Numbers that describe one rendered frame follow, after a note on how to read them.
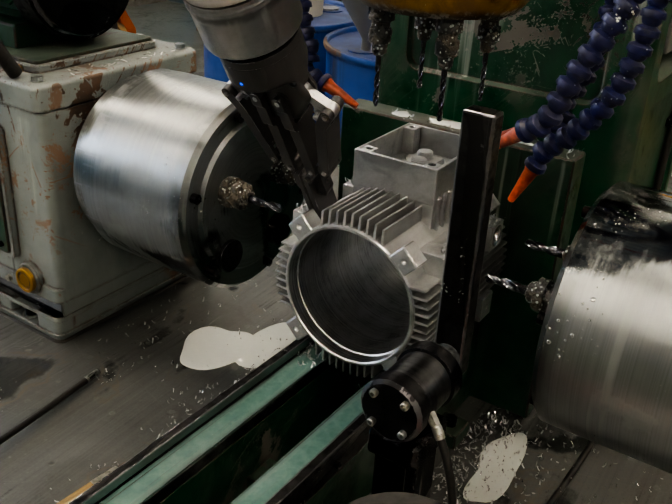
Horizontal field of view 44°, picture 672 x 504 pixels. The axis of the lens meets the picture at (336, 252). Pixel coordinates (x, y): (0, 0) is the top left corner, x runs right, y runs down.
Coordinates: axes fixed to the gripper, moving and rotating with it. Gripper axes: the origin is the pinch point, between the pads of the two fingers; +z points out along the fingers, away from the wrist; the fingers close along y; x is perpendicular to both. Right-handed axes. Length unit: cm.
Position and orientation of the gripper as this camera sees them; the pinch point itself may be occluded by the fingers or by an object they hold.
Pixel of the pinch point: (316, 187)
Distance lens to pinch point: 86.3
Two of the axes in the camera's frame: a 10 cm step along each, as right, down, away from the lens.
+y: -8.3, -2.9, 4.8
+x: -5.1, 7.5, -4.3
